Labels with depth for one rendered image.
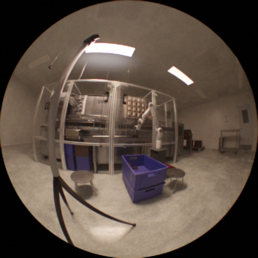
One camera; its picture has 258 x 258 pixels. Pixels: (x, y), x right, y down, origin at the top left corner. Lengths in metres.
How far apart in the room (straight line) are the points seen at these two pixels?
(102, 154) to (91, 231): 1.39
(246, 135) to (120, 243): 5.29
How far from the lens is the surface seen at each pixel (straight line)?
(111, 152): 1.31
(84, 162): 1.52
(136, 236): 0.81
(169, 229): 0.88
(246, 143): 5.24
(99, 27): 2.04
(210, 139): 5.18
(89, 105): 2.00
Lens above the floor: 0.78
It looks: 3 degrees up
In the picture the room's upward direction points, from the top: 2 degrees clockwise
